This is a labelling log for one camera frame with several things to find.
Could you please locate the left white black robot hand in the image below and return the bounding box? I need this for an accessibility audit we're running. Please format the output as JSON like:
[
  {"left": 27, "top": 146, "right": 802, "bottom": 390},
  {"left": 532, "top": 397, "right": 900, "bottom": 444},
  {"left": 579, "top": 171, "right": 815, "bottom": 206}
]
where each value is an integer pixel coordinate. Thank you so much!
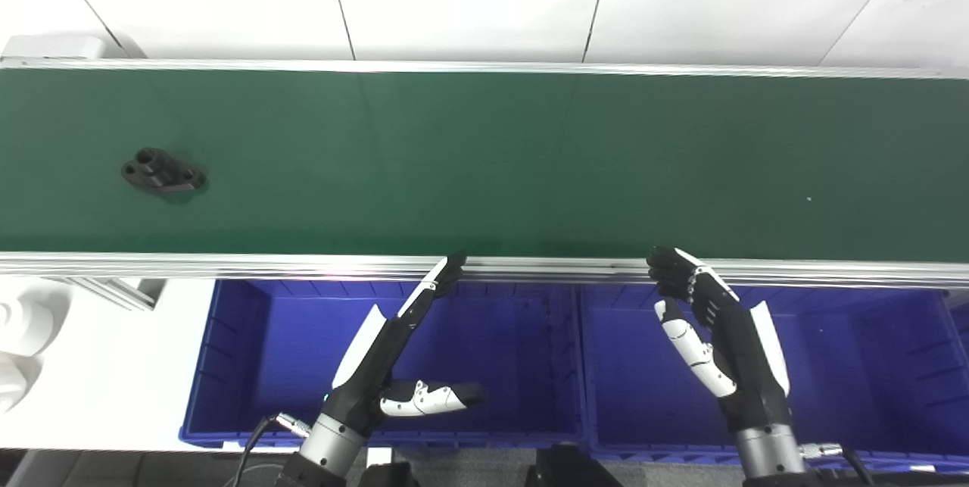
[{"left": 326, "top": 254, "right": 487, "bottom": 438}]

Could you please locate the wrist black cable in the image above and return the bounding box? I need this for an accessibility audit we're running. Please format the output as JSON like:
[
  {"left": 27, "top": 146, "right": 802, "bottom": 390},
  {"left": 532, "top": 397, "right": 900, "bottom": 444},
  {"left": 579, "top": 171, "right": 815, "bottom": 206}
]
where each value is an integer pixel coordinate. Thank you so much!
[
  {"left": 801, "top": 441, "right": 876, "bottom": 487},
  {"left": 226, "top": 413, "right": 313, "bottom": 487}
]

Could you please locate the green conveyor belt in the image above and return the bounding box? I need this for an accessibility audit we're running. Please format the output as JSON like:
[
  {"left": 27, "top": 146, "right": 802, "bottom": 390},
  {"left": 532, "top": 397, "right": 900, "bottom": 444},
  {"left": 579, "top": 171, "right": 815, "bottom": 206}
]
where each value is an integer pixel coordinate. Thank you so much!
[{"left": 0, "top": 67, "right": 969, "bottom": 264}]

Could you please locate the black flanged machine part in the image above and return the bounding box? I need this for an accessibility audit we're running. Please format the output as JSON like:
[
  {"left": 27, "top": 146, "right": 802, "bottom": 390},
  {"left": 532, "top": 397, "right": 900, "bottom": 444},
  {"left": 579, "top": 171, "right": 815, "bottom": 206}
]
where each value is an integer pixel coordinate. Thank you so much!
[{"left": 121, "top": 147, "right": 207, "bottom": 195}]

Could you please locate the aluminium conveyor side rail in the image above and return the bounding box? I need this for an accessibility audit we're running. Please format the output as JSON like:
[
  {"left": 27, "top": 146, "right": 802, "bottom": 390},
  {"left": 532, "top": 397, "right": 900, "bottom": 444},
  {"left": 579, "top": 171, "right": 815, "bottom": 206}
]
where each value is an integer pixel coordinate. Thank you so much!
[
  {"left": 0, "top": 251, "right": 969, "bottom": 289},
  {"left": 0, "top": 57, "right": 969, "bottom": 80}
]

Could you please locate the grey conveyor end cap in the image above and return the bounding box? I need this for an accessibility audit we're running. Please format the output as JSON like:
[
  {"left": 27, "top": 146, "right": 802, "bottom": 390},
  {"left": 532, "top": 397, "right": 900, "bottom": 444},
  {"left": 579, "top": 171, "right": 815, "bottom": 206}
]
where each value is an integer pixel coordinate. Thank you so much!
[{"left": 0, "top": 35, "right": 108, "bottom": 61}]

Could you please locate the aluminium conveyor support bracket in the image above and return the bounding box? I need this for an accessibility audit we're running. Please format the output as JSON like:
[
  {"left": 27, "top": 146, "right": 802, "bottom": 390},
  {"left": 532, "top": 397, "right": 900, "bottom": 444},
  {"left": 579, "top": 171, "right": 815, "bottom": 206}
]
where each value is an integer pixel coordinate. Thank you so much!
[{"left": 64, "top": 277, "right": 167, "bottom": 312}]

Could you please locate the black robot body block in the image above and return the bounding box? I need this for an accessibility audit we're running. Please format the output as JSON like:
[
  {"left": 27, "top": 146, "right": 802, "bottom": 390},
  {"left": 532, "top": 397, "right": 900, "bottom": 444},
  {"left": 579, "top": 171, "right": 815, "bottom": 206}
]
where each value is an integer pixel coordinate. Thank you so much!
[
  {"left": 359, "top": 460, "right": 419, "bottom": 487},
  {"left": 526, "top": 443, "right": 623, "bottom": 487}
]

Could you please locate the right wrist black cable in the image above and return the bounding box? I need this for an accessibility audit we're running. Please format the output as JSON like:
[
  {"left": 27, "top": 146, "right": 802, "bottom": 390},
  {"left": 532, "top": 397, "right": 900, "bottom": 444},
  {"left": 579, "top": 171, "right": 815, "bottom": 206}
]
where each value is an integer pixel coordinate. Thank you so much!
[{"left": 801, "top": 441, "right": 876, "bottom": 487}]

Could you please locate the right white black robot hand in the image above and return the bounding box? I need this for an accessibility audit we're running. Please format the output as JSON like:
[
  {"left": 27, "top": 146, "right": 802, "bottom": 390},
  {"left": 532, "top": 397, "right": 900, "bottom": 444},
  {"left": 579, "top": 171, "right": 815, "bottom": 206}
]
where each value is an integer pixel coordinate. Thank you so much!
[{"left": 646, "top": 246, "right": 793, "bottom": 435}]

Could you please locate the blue plastic bin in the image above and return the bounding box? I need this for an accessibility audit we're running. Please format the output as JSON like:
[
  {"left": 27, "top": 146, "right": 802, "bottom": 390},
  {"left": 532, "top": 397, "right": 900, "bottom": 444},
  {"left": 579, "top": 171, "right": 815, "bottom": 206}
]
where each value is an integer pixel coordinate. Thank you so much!
[
  {"left": 579, "top": 284, "right": 969, "bottom": 473},
  {"left": 945, "top": 292, "right": 969, "bottom": 355},
  {"left": 179, "top": 279, "right": 587, "bottom": 450}
]

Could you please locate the white moulded part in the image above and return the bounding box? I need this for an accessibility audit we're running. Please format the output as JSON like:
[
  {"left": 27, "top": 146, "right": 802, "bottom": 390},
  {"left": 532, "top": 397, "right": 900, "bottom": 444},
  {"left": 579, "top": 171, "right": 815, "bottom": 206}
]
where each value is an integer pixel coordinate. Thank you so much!
[{"left": 0, "top": 279, "right": 73, "bottom": 412}]

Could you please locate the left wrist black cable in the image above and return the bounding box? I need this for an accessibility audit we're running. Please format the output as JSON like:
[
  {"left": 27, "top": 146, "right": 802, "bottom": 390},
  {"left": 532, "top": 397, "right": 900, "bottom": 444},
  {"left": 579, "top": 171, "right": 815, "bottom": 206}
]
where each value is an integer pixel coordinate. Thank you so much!
[{"left": 226, "top": 413, "right": 313, "bottom": 487}]

